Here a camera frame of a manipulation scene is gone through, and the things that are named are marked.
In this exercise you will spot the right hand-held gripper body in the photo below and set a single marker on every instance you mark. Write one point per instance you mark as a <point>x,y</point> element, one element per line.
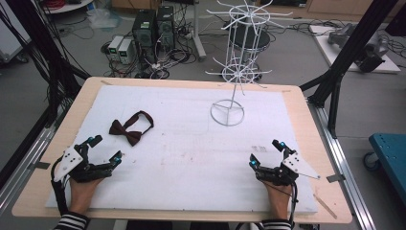
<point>298,166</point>

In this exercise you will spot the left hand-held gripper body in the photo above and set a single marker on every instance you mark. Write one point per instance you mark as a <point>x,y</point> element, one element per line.
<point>68,161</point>

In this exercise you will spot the dark maroon bow tie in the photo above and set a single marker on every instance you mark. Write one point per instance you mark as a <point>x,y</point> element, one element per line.
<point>118,128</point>

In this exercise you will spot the person's left hand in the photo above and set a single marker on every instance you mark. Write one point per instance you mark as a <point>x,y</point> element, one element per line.
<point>81,195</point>

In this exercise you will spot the person's right hand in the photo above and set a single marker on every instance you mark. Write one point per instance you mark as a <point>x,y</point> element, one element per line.
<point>279,199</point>

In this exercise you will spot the grey tape strip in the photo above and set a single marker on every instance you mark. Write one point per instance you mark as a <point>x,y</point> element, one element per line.
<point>335,178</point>
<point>41,165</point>

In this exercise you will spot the thin wooden stick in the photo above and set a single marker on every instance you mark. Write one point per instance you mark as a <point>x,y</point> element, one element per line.
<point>325,206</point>

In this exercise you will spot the white foam mat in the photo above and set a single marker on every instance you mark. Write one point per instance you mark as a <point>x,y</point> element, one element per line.
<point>191,179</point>

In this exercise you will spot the blue wheeled cart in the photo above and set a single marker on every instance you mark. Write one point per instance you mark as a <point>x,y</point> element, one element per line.
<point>389,163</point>

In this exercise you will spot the person's dark legs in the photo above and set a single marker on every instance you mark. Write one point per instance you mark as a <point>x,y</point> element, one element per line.
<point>178,225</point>

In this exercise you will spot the white power supply box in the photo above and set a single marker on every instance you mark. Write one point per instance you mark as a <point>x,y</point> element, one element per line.
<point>115,48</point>
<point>125,51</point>

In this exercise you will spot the white floor board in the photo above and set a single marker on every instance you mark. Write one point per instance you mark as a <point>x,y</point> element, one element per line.
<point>344,60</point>

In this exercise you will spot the round black stool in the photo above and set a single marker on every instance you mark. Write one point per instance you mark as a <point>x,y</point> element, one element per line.
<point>255,40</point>

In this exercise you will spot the black computer tower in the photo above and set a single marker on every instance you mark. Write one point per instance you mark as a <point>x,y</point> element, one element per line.
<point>144,33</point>
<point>166,27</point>

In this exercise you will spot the clear plastic bag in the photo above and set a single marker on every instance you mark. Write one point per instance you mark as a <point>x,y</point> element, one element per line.
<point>102,17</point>

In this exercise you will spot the grey machine part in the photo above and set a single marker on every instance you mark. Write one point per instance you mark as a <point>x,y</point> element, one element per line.
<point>340,35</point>

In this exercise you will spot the black machine part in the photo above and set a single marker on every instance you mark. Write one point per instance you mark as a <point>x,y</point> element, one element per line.
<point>372,57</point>

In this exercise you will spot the grey metal stand leg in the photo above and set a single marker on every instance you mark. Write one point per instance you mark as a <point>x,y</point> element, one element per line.
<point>197,35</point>

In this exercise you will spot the aluminium table rail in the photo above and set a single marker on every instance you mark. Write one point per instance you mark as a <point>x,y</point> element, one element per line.
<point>338,153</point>
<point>28,153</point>

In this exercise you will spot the black metal frame strut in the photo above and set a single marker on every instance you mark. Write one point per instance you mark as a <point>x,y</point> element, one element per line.
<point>41,48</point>
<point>351,54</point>

